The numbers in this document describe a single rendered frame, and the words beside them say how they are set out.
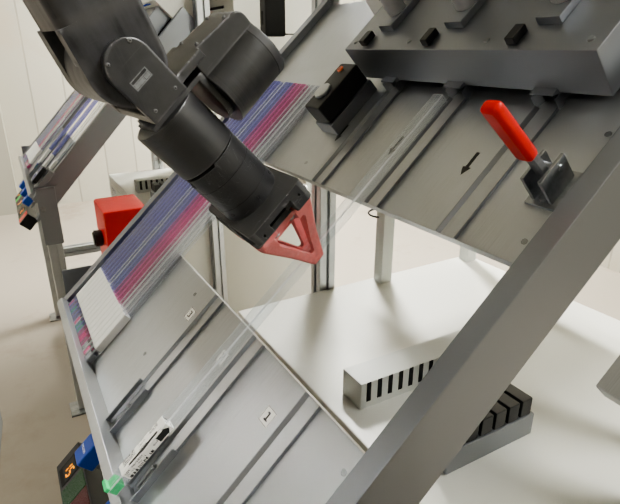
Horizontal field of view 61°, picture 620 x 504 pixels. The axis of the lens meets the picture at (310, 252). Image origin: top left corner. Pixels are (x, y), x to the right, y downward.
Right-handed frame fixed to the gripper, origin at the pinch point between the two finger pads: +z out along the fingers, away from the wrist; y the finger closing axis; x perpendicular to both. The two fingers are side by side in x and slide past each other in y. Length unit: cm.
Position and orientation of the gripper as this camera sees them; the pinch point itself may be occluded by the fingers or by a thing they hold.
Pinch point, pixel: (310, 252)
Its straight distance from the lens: 52.7
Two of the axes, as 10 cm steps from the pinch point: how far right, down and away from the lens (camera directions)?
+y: -5.0, -3.0, 8.1
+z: 5.9, 5.6, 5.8
